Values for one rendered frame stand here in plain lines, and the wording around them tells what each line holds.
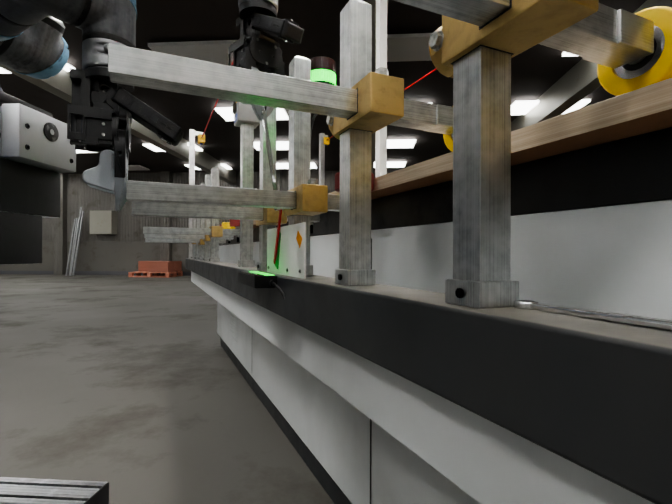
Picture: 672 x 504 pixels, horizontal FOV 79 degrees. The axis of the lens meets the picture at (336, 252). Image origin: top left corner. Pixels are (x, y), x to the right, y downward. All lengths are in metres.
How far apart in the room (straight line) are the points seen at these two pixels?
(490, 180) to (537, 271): 0.26
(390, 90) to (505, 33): 0.20
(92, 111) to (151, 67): 0.24
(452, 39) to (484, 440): 0.36
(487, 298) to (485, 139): 0.13
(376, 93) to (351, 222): 0.17
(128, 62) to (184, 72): 0.05
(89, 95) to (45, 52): 0.42
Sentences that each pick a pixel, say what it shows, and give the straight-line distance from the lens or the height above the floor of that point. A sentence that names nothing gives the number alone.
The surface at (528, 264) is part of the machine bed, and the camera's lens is 0.62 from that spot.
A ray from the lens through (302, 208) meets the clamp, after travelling 0.74.
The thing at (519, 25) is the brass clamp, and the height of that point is 0.92.
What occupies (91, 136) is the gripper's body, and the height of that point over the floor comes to 0.92.
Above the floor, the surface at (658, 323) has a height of 0.70.
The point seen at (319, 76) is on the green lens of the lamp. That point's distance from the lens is 0.88.
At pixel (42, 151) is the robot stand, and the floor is 0.92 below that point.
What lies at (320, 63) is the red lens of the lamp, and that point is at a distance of 0.89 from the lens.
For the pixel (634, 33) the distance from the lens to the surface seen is 0.49.
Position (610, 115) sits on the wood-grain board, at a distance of 0.50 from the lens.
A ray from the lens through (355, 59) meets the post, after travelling 0.64.
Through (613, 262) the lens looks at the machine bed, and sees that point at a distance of 0.55.
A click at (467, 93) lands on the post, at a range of 0.40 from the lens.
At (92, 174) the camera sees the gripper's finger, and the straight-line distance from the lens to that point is 0.73.
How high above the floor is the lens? 0.75
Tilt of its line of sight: level
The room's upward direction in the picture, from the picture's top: straight up
